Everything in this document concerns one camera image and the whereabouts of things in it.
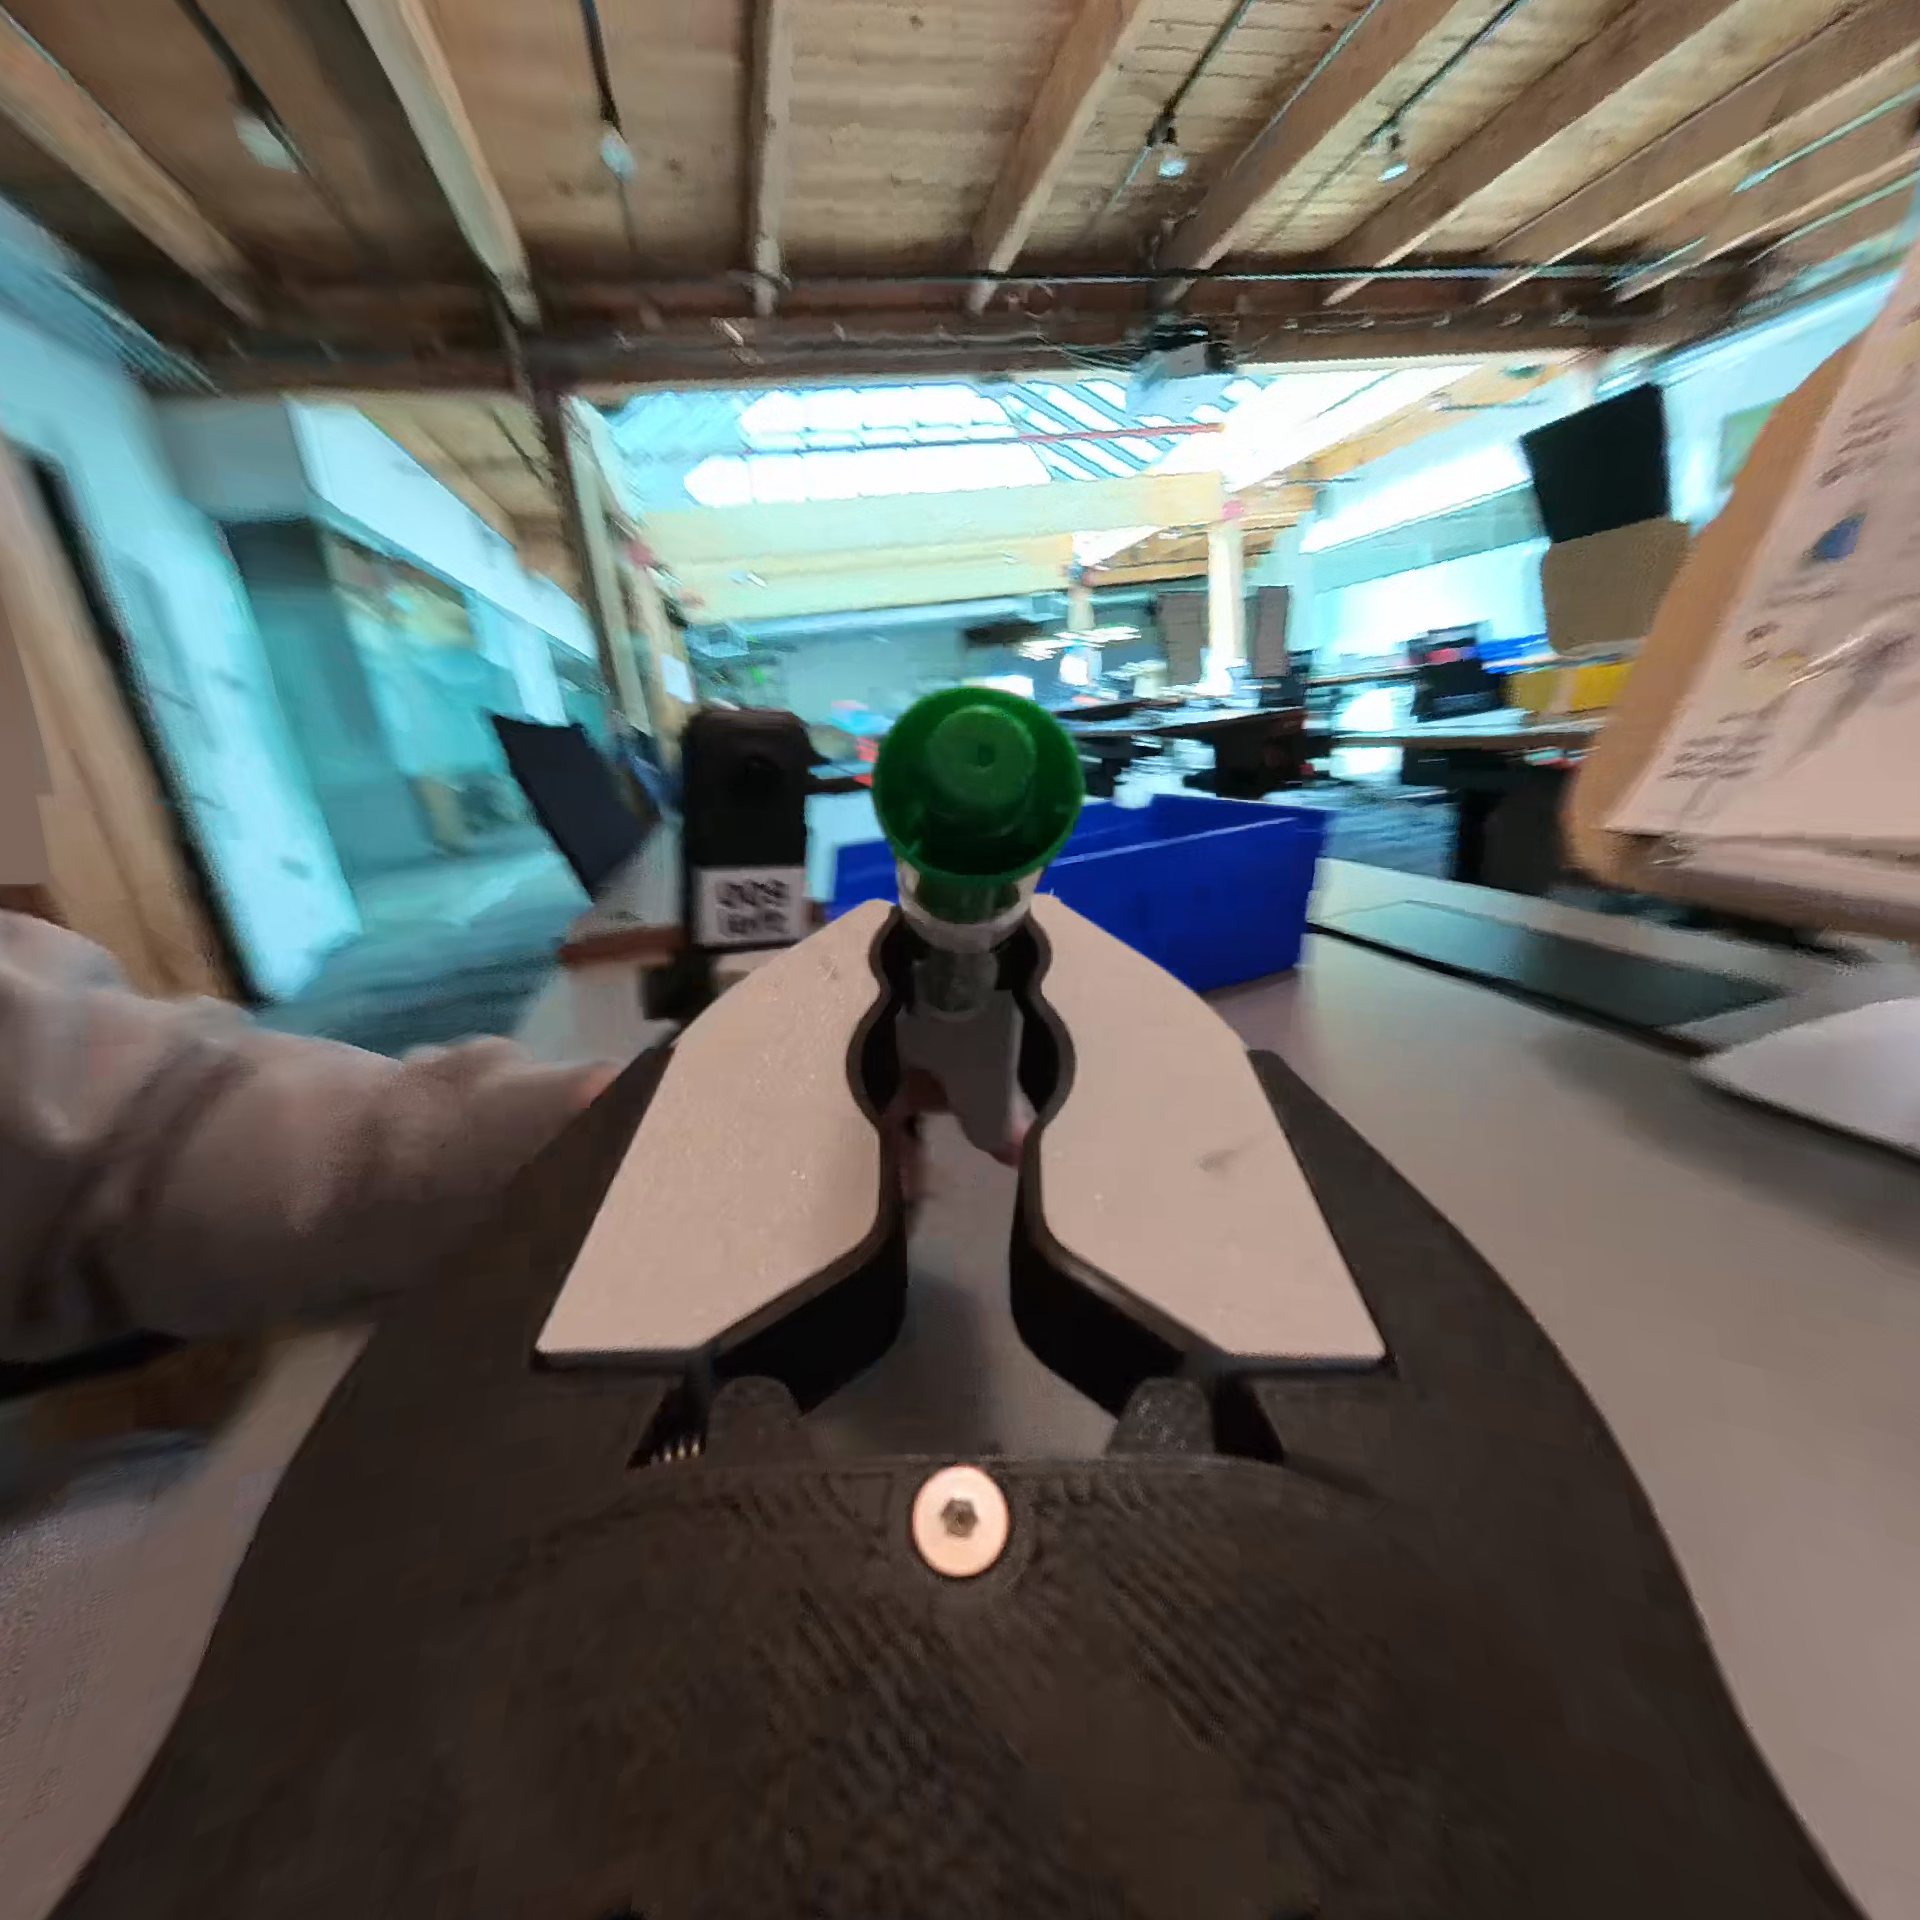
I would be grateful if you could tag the black desk mat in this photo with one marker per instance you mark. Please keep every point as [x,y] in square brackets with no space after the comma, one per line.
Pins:
[1531,960]

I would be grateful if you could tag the black office chair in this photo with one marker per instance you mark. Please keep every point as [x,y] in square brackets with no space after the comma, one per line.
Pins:
[576,805]

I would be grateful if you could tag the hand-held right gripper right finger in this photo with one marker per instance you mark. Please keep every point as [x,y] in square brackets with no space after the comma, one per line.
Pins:
[1201,1188]

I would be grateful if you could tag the person's left hand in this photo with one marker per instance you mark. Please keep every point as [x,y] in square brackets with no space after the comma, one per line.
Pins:
[976,1130]

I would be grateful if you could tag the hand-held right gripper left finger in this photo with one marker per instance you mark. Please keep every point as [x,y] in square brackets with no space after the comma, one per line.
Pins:
[721,1188]

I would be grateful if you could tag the printed instruction sheet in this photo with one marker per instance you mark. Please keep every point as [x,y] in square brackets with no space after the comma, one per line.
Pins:
[1802,661]

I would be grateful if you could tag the blue plastic bin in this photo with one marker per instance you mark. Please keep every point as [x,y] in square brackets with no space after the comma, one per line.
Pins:
[1201,885]

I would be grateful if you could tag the grey desk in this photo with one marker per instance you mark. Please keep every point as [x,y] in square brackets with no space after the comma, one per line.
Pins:
[1681,1293]

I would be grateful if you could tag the green marker pen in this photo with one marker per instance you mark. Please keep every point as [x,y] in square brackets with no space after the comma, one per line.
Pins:
[976,787]

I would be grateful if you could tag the dark computer monitor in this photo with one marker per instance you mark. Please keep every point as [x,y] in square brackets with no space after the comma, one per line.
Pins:
[1595,467]

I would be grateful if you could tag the wooden document stand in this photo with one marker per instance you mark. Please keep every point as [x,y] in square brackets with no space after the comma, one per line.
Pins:
[1667,692]

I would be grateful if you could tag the person's left forearm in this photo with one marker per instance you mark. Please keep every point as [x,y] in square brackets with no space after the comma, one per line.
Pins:
[270,1155]

